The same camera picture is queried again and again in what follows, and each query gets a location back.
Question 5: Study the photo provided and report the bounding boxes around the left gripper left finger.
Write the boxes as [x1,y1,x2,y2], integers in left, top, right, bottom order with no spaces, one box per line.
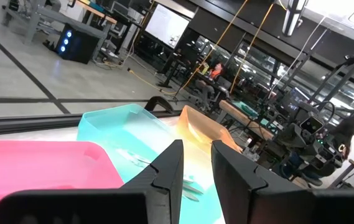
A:
[119,139,185,224]

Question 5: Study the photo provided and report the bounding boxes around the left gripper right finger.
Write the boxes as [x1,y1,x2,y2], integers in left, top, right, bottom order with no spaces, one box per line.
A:
[210,139,314,224]

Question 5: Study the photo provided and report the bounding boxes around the teal patterned handle knife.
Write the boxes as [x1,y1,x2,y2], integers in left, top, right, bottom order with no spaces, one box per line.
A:
[116,148,205,195]

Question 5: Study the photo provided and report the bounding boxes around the person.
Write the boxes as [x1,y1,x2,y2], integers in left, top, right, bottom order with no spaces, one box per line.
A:
[332,116,354,160]
[195,62,231,110]

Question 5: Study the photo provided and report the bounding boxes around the wooden table teal mat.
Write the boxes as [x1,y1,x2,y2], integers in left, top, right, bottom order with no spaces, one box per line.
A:
[218,99,274,141]

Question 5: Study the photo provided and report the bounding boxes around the orange plastic bin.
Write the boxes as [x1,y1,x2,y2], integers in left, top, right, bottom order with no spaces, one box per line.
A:
[176,105,243,156]

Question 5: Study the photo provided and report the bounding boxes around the teal plastic bin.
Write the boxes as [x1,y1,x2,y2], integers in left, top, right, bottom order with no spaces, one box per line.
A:
[76,103,227,224]

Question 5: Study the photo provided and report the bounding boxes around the pink plastic bin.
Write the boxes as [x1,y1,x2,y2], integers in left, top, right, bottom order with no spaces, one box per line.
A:
[0,139,124,224]

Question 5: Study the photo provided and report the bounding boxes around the white board screen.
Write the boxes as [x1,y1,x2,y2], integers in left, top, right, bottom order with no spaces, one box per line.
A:
[144,3,190,49]

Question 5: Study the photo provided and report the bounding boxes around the black computer blue lights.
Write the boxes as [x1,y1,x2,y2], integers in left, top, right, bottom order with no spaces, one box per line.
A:
[55,23,103,65]

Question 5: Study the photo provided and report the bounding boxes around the wooden top grey table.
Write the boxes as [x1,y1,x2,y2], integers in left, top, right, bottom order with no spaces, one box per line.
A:
[2,0,118,60]

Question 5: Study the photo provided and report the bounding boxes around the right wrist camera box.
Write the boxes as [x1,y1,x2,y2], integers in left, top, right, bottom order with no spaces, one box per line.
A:
[299,115,325,135]

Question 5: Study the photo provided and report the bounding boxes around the black clamp bracket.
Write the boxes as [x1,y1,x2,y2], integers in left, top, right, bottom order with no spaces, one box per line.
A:
[144,95,175,114]

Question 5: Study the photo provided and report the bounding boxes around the orange hanging cable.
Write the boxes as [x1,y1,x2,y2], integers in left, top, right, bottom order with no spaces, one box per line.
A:
[179,0,249,94]
[230,2,274,94]

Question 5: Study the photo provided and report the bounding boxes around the orange floor cable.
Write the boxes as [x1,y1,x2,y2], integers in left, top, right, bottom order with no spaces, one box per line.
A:
[126,67,178,96]

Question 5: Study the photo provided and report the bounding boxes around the black table frame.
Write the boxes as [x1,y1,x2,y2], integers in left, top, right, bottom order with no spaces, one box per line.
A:
[0,112,182,138]

